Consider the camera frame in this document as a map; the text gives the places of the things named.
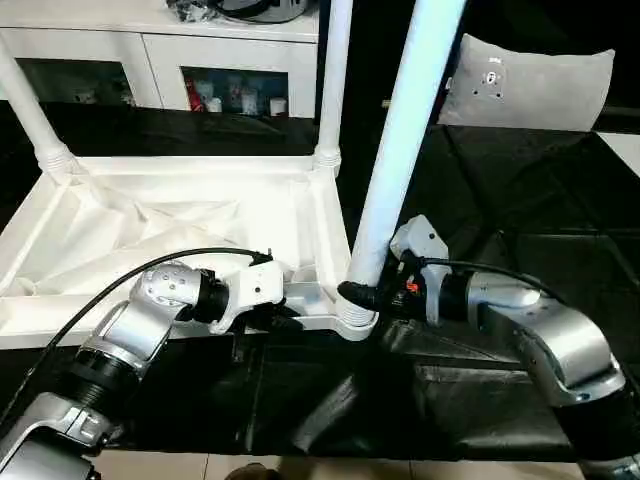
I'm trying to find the white plastic table leg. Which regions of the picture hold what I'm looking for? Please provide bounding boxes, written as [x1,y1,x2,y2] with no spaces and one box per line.
[0,40,81,176]
[313,0,354,171]
[345,0,468,326]

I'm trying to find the white plastic table top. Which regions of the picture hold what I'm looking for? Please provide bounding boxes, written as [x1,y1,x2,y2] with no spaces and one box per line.
[0,150,379,351]

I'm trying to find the black work mat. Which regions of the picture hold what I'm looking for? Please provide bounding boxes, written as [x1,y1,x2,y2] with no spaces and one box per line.
[0,100,640,463]

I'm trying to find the white cabinet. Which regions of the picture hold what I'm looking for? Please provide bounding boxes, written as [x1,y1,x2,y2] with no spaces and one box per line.
[0,0,321,119]

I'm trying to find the grey bag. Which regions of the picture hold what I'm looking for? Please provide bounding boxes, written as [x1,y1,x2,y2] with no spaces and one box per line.
[215,0,321,23]

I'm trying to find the tangled small items pile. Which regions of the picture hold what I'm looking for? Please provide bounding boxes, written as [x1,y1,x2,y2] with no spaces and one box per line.
[168,0,216,21]

